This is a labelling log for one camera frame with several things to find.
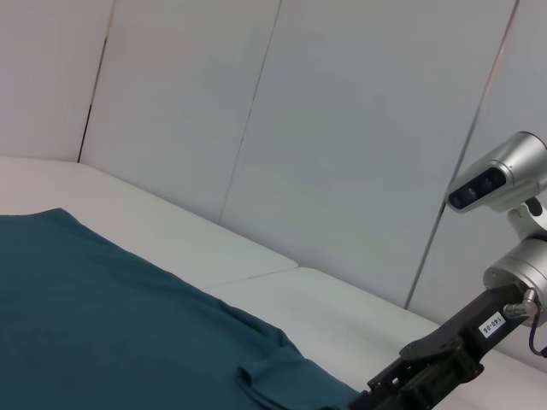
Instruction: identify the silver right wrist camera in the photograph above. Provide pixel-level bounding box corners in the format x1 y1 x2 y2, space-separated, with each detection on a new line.
444 131 547 240

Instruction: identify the teal blue shirt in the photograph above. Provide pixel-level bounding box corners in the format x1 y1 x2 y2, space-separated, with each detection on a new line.
0 208 360 410

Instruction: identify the right arm cable with plug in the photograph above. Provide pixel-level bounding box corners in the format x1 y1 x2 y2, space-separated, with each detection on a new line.
503 288 547 359

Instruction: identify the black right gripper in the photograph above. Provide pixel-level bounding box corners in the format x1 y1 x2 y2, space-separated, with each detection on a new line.
348 285 540 410

